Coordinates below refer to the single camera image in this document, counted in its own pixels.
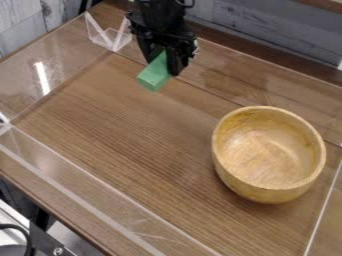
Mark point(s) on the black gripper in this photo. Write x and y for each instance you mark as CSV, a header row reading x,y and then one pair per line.
x,y
159,27

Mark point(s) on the green rectangular block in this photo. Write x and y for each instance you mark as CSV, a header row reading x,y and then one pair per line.
x,y
154,76

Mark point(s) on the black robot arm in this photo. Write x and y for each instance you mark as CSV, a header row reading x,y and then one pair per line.
x,y
159,27

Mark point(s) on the brown wooden bowl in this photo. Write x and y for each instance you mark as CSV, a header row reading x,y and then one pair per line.
x,y
268,154

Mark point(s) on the clear acrylic corner bracket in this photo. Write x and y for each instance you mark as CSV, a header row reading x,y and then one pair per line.
x,y
112,39

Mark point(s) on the clear acrylic tray wall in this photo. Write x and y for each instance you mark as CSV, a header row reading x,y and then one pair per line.
x,y
115,158

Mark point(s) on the black metal bracket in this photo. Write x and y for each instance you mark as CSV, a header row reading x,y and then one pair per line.
x,y
44,244

